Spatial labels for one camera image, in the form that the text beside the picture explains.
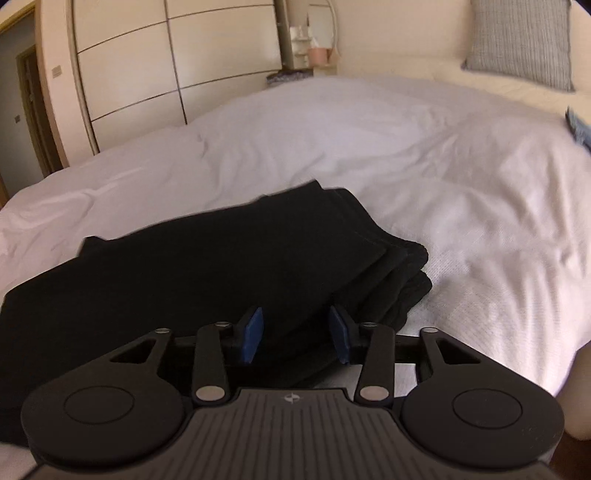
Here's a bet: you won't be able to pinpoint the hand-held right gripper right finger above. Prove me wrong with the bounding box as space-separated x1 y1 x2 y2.
327 305 486 407

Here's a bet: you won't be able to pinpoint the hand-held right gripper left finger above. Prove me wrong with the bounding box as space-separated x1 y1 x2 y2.
108 306 265 407

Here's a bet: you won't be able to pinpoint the black pants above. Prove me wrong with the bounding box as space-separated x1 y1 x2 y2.
0 179 433 448

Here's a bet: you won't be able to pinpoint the white bed sheet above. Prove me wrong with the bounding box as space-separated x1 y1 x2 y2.
0 74 591 400

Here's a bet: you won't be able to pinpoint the dark patterned cloth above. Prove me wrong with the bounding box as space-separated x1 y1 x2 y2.
267 69 315 85

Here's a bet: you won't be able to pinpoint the cream pillow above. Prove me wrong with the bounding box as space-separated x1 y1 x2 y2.
416 55 591 112

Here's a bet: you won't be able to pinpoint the cream wardrobe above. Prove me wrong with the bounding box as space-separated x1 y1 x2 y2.
37 0 284 155

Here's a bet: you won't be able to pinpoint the wooden door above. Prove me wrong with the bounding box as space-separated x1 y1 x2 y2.
16 44 65 178

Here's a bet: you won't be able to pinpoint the blue jeans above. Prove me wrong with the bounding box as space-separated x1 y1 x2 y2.
566 106 591 151

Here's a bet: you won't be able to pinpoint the grey checked pillow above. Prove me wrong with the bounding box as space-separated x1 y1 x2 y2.
462 0 575 92

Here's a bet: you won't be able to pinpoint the cream wall shelf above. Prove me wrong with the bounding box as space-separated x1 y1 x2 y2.
276 0 342 77

